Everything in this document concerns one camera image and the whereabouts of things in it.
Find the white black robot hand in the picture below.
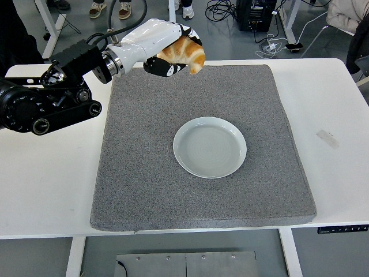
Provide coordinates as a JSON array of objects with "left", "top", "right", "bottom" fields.
[{"left": 116, "top": 18, "right": 204, "bottom": 78}]

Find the golden croissant bread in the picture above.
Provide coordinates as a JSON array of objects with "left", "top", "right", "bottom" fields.
[{"left": 157, "top": 36, "right": 206, "bottom": 75}]

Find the pale grey round plate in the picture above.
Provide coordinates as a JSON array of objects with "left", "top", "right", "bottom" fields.
[{"left": 172, "top": 115, "right": 248, "bottom": 179}]

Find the grey metal plate with screws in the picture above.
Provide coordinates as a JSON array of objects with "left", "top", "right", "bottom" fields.
[{"left": 115, "top": 250, "right": 258, "bottom": 277}]

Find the tan sneaker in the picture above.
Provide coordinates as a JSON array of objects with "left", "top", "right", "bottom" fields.
[
  {"left": 89, "top": 1, "right": 107, "bottom": 19},
  {"left": 119, "top": 1, "right": 133, "bottom": 20}
]

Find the grey fabric mat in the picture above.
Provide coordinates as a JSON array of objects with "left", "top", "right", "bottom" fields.
[{"left": 89, "top": 63, "right": 317, "bottom": 231}]

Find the black shoe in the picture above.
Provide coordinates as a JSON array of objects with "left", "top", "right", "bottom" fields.
[{"left": 47, "top": 0, "right": 71, "bottom": 10}]

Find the black computer case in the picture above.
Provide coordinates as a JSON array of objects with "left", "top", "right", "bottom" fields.
[{"left": 236, "top": 0, "right": 274, "bottom": 32}]

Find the person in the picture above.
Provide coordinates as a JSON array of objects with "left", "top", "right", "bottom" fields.
[{"left": 0, "top": 0, "right": 44, "bottom": 78}]

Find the black smartphone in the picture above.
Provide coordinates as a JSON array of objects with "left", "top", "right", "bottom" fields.
[{"left": 285, "top": 42, "right": 304, "bottom": 53}]

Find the beige jacket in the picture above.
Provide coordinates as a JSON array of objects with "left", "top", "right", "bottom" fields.
[{"left": 326, "top": 0, "right": 369, "bottom": 29}]

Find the translucent tape strip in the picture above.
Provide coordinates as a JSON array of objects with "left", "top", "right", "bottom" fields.
[{"left": 316, "top": 129, "right": 340, "bottom": 150}]

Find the black jacket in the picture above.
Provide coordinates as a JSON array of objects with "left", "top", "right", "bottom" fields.
[{"left": 345, "top": 14, "right": 369, "bottom": 76}]

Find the white table leg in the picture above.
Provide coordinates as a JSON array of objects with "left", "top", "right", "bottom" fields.
[
  {"left": 278, "top": 229, "right": 303, "bottom": 277},
  {"left": 65, "top": 236, "right": 86, "bottom": 277}
]

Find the black table control panel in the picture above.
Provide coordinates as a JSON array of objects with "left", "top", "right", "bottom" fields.
[{"left": 317, "top": 224, "right": 369, "bottom": 234}]

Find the black cable coil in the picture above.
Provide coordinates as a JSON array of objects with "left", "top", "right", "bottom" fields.
[{"left": 205, "top": 0, "right": 240, "bottom": 23}]

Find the white charger with cable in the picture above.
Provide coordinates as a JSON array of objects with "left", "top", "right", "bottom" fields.
[{"left": 255, "top": 33, "right": 286, "bottom": 58}]

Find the white chair frame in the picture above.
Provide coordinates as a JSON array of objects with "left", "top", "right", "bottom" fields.
[{"left": 301, "top": 17, "right": 355, "bottom": 58}]

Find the thin black cable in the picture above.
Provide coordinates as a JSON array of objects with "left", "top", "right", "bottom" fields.
[{"left": 115, "top": 261, "right": 128, "bottom": 277}]

